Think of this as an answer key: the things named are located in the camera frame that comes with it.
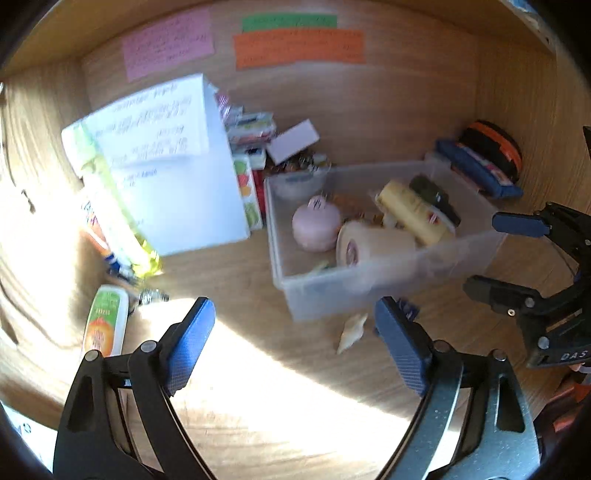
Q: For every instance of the beige tape roll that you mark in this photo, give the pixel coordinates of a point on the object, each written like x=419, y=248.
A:
x=378, y=244

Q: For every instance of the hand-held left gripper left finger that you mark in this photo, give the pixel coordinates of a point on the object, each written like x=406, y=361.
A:
x=189, y=344

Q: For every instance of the black orange round case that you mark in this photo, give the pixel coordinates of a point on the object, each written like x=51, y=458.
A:
x=494, y=143

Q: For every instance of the clear plastic storage box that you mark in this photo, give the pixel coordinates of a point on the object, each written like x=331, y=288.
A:
x=323, y=295

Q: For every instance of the wooden desktop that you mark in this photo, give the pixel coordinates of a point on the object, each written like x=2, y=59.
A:
x=277, y=392

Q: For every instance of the pink round case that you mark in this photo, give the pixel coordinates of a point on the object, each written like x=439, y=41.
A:
x=316, y=226

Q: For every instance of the yellow green snack packet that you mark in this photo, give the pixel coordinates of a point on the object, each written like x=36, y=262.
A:
x=111, y=198

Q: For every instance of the white orange lotion tube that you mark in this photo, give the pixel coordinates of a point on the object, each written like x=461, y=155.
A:
x=104, y=323

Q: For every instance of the white seashell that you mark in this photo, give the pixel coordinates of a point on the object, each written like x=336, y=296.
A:
x=353, y=330

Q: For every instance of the fruit print carton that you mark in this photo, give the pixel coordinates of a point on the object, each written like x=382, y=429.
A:
x=247, y=194

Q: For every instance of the white paper box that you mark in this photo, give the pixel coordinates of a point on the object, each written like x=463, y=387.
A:
x=198, y=207

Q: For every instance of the cream yellow tube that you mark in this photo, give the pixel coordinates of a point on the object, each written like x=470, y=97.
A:
x=406, y=207

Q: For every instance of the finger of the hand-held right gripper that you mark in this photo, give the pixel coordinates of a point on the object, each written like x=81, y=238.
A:
x=519, y=224
x=503, y=291

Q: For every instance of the pile of colourful packets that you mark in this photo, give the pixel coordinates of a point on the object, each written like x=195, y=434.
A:
x=249, y=124

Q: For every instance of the pile of small metal trinkets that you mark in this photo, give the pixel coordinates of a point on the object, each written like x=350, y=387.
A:
x=302, y=164

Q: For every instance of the small metal clip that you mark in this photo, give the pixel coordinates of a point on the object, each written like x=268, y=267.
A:
x=152, y=295

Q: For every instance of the person's orange clothing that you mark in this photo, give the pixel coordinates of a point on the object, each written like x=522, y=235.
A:
x=570, y=415

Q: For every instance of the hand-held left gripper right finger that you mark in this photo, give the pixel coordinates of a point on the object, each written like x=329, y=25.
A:
x=401, y=344

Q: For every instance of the pink paper note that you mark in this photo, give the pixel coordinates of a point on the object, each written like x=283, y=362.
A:
x=166, y=44

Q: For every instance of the dark green bottle white label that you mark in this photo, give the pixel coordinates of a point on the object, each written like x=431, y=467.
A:
x=427, y=187

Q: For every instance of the green paper note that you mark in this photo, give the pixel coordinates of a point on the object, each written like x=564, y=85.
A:
x=288, y=23

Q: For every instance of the orange paper note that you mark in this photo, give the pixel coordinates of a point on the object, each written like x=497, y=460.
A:
x=300, y=48

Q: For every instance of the white card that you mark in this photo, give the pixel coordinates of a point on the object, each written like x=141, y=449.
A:
x=293, y=138

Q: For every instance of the blue zip pouch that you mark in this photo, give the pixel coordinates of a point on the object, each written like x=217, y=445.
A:
x=466, y=161

